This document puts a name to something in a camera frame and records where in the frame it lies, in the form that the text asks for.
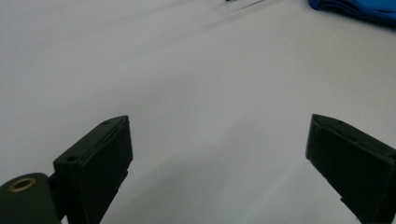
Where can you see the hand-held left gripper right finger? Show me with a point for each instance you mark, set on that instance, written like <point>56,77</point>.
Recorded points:
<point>351,165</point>

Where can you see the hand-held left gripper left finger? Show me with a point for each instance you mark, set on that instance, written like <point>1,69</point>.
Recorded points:
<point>96,168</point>

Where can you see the blue cloth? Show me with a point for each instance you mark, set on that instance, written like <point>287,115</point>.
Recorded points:
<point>361,8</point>

